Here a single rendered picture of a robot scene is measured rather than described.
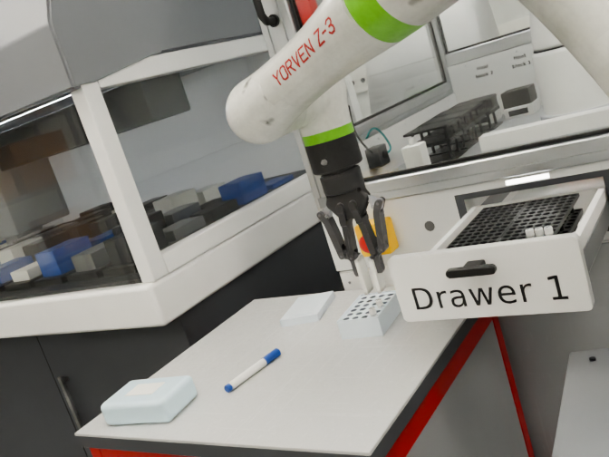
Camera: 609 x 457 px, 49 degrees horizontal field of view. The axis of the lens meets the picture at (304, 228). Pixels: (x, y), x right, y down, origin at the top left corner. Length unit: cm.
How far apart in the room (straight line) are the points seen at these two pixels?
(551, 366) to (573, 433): 64
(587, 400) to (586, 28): 44
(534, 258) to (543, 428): 63
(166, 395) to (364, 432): 39
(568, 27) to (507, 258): 32
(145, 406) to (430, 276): 53
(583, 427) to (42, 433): 184
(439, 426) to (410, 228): 46
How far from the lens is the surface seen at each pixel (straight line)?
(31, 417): 237
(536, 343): 144
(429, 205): 139
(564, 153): 128
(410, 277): 106
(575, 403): 89
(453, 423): 117
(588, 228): 113
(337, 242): 123
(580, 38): 88
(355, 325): 124
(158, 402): 118
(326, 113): 114
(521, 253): 99
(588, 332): 141
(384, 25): 83
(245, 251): 180
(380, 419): 97
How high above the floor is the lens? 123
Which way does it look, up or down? 12 degrees down
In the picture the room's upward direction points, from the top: 18 degrees counter-clockwise
